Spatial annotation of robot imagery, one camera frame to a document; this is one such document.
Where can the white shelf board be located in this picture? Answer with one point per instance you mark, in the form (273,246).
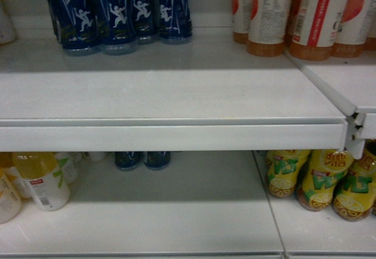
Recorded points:
(209,94)

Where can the orange juice bottle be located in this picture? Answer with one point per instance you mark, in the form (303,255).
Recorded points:
(355,25)
(316,28)
(268,27)
(241,11)

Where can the yellow lemon tea bottle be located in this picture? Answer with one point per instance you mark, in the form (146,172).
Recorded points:
(283,169)

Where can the middle lemon tea bottle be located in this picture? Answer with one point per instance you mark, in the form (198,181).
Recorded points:
(326,167)

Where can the yellow cap white bottle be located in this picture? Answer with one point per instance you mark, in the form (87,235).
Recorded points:
(44,178)

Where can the blue sport drink bottle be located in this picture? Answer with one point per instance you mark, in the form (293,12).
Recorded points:
(75,26)

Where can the right lemon tea bottle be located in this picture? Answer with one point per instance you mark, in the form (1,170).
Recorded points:
(354,199)

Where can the lower left white bottle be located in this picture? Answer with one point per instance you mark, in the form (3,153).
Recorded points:
(11,203)

